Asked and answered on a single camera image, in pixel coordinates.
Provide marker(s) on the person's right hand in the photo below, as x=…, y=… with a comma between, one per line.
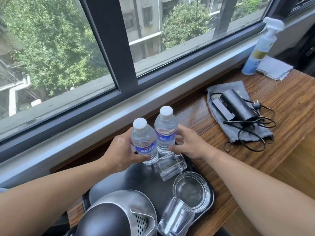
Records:
x=194, y=144

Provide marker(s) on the person's left hand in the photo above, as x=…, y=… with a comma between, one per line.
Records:
x=118, y=152

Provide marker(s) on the person's right thumb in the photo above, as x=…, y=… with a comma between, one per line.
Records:
x=177, y=148

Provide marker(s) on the person's left thumb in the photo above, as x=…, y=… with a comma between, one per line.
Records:
x=140, y=159

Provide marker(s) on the clear water bottle blue label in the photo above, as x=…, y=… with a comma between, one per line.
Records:
x=144, y=142
x=164, y=131

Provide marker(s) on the person's right forearm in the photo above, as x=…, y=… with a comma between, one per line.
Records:
x=258, y=194

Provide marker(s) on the person's left forearm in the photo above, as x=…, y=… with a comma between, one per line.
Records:
x=54, y=194

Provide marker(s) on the square clear drinking glass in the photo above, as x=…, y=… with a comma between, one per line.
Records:
x=171, y=167
x=176, y=218

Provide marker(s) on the black serving tray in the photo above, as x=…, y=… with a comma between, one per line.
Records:
x=157, y=186

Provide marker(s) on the round glass ashtray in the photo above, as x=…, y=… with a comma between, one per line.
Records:
x=192, y=191

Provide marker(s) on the steel electric kettle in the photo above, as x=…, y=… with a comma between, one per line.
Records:
x=110, y=216

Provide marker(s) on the black hair dryer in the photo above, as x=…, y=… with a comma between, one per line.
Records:
x=238, y=106

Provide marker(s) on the grey folded cloth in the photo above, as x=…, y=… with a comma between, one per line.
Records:
x=275, y=68

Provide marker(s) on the blue spray bottle white trigger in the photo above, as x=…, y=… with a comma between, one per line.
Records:
x=259, y=51

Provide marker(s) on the dark window frame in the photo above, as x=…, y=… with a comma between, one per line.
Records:
x=115, y=46

